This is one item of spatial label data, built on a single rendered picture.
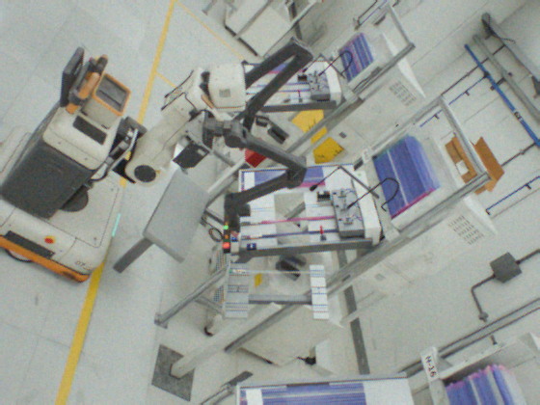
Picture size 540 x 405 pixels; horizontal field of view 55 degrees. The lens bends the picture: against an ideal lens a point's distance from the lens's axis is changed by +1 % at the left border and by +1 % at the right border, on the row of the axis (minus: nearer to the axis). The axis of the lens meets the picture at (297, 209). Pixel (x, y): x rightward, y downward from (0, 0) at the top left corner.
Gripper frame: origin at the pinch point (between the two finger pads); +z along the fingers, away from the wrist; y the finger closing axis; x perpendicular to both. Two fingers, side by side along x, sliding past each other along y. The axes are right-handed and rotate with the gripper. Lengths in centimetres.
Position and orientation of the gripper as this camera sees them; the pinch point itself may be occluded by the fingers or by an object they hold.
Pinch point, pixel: (235, 235)
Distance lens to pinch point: 276.4
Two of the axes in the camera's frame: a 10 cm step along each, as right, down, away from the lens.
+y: -0.8, -6.7, 7.4
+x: -10.0, 0.9, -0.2
